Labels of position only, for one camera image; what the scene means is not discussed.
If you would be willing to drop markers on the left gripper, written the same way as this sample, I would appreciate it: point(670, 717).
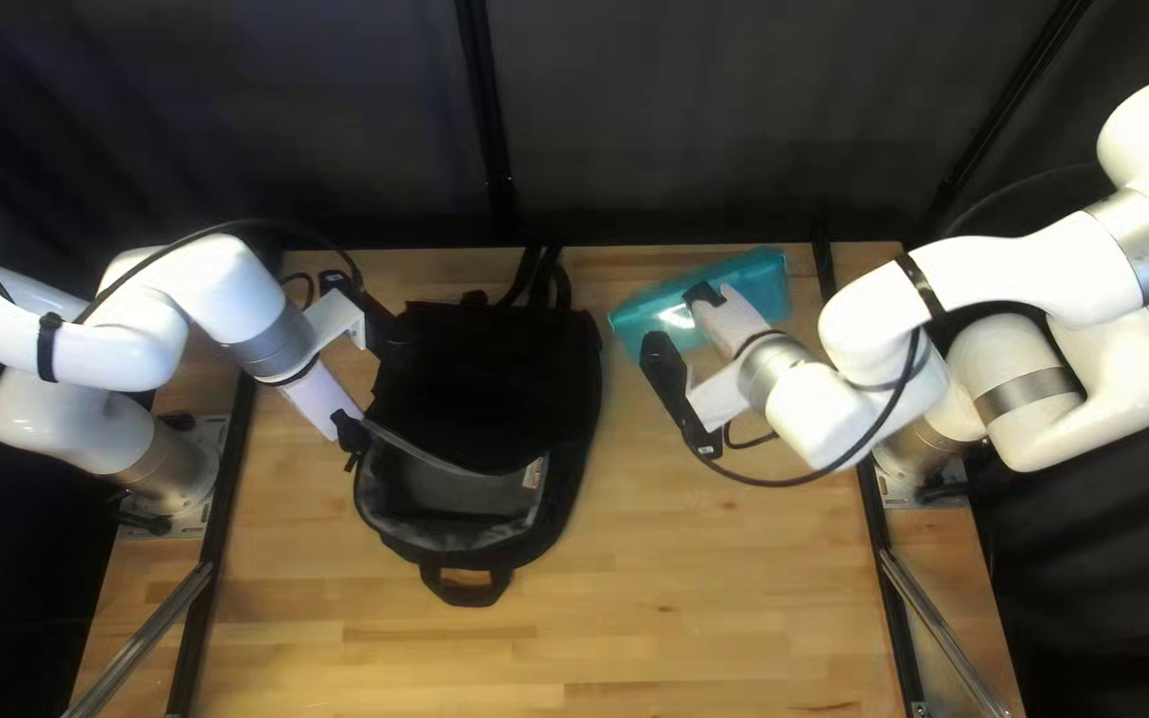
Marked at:
point(320, 399)

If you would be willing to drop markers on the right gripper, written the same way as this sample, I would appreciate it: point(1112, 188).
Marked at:
point(734, 324)

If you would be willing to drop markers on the translucent teal lunch box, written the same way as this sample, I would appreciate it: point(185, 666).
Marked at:
point(754, 279)

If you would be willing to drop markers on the black backpack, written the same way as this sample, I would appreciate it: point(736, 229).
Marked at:
point(495, 389)

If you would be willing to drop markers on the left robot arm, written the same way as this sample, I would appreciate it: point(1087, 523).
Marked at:
point(136, 339)

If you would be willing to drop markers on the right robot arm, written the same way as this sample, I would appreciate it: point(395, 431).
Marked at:
point(1013, 269)

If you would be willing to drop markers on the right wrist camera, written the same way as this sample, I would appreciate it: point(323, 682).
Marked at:
point(674, 389)

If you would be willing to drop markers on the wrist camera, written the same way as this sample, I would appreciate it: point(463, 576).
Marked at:
point(375, 317)
point(674, 389)

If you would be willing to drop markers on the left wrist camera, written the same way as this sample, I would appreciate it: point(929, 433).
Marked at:
point(375, 317)

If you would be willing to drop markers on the black frame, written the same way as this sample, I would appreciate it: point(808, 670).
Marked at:
point(483, 100)

